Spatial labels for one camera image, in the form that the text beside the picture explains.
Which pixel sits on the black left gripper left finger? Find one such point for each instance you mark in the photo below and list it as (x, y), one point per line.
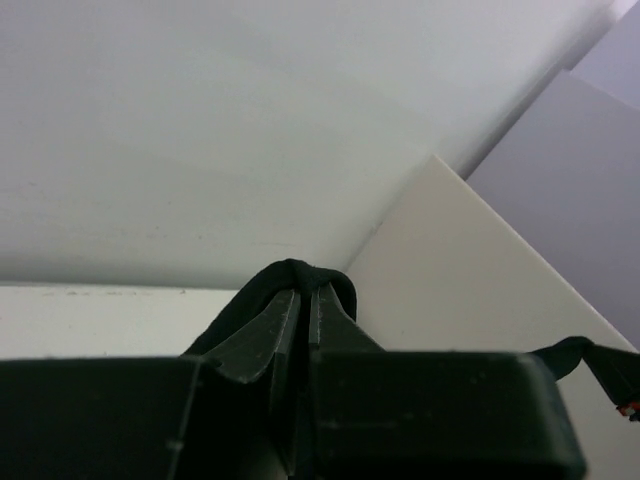
(246, 355)

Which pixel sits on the black t-shirt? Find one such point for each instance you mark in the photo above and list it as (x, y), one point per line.
(617, 371)

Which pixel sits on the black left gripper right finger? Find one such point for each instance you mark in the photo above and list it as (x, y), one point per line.
(332, 329)

